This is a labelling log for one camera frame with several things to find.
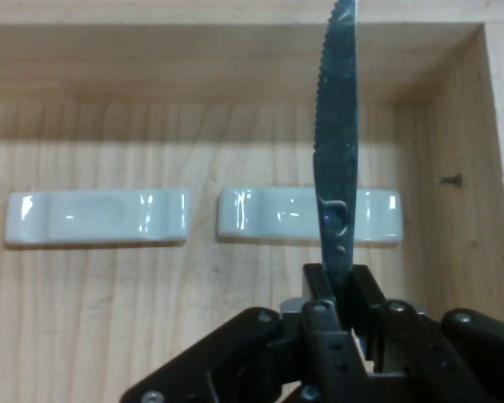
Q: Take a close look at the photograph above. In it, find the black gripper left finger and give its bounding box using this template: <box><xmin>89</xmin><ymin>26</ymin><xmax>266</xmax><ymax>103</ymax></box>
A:
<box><xmin>119</xmin><ymin>262</ymin><xmax>369</xmax><ymax>403</ymax></box>

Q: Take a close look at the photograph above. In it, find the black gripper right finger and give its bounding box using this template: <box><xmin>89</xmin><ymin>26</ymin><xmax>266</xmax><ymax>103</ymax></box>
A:
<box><xmin>343</xmin><ymin>264</ymin><xmax>504</xmax><ymax>403</ymax></box>

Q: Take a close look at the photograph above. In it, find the steel serrated table knife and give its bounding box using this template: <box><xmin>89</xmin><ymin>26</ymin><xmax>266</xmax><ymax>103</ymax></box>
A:
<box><xmin>312</xmin><ymin>0</ymin><xmax>360</xmax><ymax>287</ymax></box>

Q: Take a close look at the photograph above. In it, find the white ceramic cutlery rest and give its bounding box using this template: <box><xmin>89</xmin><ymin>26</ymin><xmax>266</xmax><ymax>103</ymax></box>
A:
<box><xmin>3</xmin><ymin>187</ymin><xmax>191</xmax><ymax>249</ymax></box>
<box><xmin>215</xmin><ymin>186</ymin><xmax>403</xmax><ymax>249</ymax></box>

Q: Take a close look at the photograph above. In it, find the light wooden drawer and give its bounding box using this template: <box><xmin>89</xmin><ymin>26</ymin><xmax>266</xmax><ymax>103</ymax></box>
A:
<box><xmin>0</xmin><ymin>0</ymin><xmax>504</xmax><ymax>403</ymax></box>

